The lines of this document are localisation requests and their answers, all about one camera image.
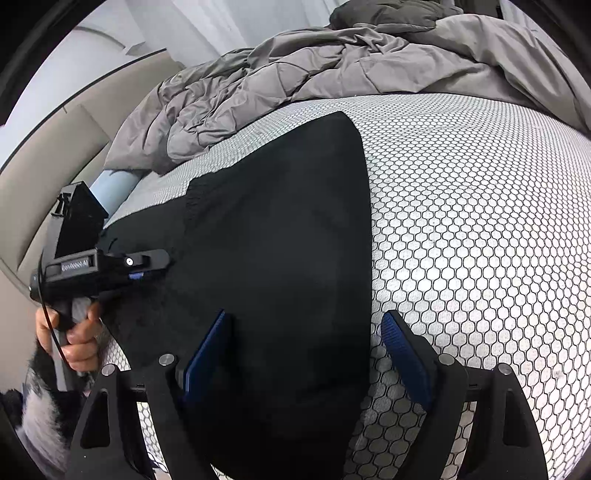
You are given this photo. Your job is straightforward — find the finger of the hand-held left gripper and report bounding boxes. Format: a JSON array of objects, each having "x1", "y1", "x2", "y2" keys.
[{"x1": 102, "y1": 249, "x2": 171, "y2": 282}]

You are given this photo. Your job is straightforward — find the person's left forearm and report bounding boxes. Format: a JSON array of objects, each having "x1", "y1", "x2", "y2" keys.
[{"x1": 0, "y1": 346, "x2": 100, "y2": 476}]

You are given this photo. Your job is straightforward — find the black pants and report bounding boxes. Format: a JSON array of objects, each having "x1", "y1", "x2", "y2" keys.
[{"x1": 99, "y1": 111, "x2": 375, "y2": 480}]

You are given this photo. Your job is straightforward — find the person's left hand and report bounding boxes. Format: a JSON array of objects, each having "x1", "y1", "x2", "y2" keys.
[{"x1": 36, "y1": 302, "x2": 105, "y2": 374}]

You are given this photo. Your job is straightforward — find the black cable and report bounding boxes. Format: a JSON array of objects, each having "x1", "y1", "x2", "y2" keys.
[{"x1": 39, "y1": 272, "x2": 70, "y2": 370}]

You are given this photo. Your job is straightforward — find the grey duvet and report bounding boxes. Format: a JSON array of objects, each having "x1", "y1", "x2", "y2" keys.
[{"x1": 104, "y1": 14, "x2": 587, "y2": 175}]

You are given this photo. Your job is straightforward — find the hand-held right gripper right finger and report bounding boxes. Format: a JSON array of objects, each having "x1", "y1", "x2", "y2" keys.
[{"x1": 381, "y1": 310, "x2": 550, "y2": 480}]

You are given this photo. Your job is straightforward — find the light blue pillow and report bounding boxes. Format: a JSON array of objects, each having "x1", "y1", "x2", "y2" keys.
[{"x1": 89, "y1": 168, "x2": 141, "y2": 217}]

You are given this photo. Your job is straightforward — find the dark grey pillow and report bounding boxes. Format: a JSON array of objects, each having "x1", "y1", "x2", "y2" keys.
[{"x1": 329, "y1": 0, "x2": 462, "y2": 34}]

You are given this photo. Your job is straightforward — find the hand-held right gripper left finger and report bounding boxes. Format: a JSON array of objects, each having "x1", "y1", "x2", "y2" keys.
[{"x1": 65, "y1": 308, "x2": 232, "y2": 480}]

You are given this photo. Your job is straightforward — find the beige padded headboard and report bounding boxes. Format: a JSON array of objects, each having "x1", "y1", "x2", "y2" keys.
[{"x1": 0, "y1": 46, "x2": 185, "y2": 324}]

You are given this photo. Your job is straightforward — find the bed with honeycomb sheet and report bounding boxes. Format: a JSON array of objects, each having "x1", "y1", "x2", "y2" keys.
[{"x1": 97, "y1": 92, "x2": 591, "y2": 480}]

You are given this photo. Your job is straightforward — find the white curtain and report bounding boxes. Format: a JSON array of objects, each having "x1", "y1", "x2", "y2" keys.
[{"x1": 168, "y1": 0, "x2": 342, "y2": 63}]

